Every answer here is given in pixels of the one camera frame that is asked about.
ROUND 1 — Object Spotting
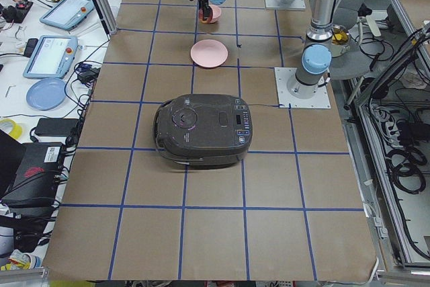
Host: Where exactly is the blue teach pendant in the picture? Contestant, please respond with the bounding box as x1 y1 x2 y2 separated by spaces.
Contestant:
23 35 78 79
39 0 95 31

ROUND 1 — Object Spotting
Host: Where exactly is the far blue teach pendant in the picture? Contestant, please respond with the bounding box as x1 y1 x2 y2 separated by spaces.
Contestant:
39 0 95 31

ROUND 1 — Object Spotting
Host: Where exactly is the near blue teach pendant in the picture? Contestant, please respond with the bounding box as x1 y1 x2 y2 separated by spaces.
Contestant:
23 35 78 79

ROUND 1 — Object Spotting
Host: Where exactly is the yellow tape roll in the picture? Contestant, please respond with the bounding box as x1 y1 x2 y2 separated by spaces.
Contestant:
0 118 23 140

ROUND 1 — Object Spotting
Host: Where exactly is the black computer box red logo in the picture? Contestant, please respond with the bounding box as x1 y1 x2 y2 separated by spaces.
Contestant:
1 142 66 208

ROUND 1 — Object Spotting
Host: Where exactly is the pink bowl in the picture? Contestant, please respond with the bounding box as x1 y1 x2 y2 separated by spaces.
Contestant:
207 5 222 24

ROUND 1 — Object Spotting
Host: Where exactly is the dark grey rice cooker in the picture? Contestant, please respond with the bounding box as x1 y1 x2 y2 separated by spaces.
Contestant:
153 94 253 167

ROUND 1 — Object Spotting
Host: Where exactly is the blue plate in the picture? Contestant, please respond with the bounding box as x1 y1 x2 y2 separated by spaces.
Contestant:
26 77 66 111

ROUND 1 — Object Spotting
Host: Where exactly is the pink plate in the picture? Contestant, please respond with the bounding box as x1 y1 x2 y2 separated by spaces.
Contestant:
190 39 228 68

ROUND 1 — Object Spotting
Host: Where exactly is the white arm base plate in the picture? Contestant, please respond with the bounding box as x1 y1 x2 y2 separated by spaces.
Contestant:
274 67 331 109

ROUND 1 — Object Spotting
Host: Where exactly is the black power adapter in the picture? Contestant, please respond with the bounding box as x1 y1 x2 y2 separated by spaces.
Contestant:
34 118 78 137

